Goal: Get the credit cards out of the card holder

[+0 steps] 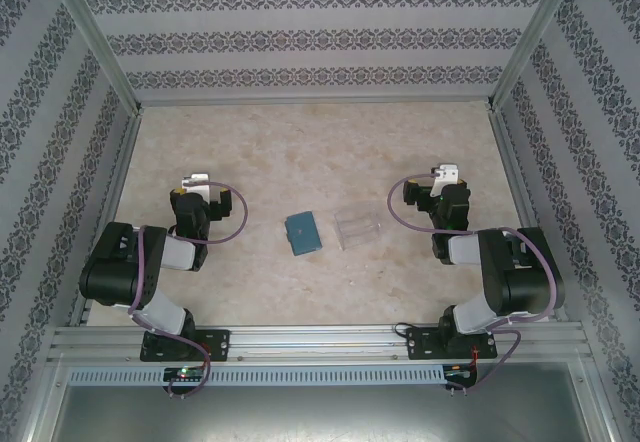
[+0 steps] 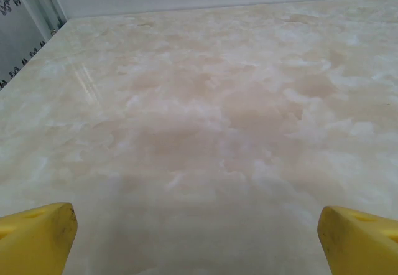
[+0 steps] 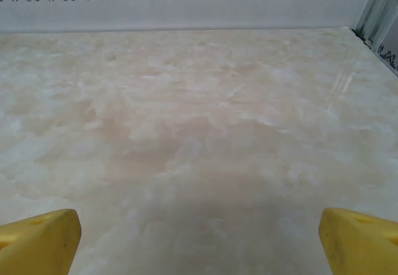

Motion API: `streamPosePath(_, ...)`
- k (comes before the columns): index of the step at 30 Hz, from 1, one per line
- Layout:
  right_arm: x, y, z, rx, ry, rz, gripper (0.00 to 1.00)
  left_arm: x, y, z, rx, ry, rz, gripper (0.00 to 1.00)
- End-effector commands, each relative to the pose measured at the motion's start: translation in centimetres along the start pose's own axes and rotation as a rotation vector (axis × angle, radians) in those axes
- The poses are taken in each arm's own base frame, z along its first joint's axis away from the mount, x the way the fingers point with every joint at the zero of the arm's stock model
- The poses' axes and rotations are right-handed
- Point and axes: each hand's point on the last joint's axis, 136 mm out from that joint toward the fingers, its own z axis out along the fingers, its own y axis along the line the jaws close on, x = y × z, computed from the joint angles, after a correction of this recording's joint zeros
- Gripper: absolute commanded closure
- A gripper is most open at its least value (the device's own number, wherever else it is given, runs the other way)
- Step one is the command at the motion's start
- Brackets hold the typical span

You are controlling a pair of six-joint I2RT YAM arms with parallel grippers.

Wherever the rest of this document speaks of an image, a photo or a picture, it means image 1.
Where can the aluminium back rail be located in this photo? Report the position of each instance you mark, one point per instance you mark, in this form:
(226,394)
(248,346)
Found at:
(320,102)

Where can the grey metal sheet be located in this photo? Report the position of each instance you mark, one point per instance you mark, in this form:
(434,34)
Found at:
(320,412)

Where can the aluminium side rail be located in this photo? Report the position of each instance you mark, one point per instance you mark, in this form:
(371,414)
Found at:
(512,162)
(122,162)

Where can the teal leather card holder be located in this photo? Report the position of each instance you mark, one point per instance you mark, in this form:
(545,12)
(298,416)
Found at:
(304,234)

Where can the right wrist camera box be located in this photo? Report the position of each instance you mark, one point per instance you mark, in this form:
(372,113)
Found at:
(447,173)

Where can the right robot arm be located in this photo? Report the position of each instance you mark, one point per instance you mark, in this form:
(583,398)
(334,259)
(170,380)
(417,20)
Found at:
(525,282)

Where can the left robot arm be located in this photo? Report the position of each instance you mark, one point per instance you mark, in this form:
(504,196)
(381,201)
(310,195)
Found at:
(115,272)

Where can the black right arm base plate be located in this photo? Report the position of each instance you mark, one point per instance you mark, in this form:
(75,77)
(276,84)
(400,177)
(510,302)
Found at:
(420,344)

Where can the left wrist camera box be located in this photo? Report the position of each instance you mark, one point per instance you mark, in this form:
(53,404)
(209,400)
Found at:
(196,183)

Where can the aluminium frame post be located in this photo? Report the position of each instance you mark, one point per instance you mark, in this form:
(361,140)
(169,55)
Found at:
(100,47)
(535,37)

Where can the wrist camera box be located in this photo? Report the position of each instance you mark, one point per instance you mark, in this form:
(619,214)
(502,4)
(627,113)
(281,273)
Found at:
(196,183)
(447,173)

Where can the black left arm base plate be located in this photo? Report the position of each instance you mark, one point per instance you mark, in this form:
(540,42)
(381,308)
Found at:
(220,344)

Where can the clear plastic box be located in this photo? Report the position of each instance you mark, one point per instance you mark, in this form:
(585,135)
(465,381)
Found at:
(356,227)

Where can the aluminium mounting rail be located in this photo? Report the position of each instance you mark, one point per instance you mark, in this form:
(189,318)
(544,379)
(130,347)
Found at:
(320,342)

